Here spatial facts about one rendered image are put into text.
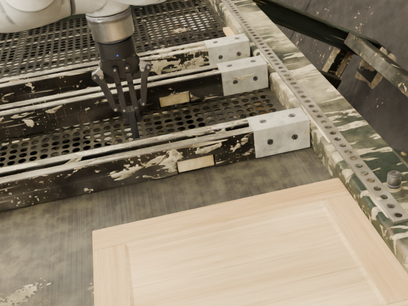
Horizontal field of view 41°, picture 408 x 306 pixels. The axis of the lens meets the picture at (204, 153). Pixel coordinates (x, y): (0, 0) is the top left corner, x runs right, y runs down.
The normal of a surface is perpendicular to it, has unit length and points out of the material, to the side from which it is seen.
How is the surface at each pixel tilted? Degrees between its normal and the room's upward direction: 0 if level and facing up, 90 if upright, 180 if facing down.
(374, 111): 0
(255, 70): 90
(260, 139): 90
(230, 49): 90
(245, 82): 90
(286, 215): 60
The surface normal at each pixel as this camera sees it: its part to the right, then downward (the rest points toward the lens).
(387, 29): -0.90, -0.25
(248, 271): -0.12, -0.83
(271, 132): 0.19, 0.51
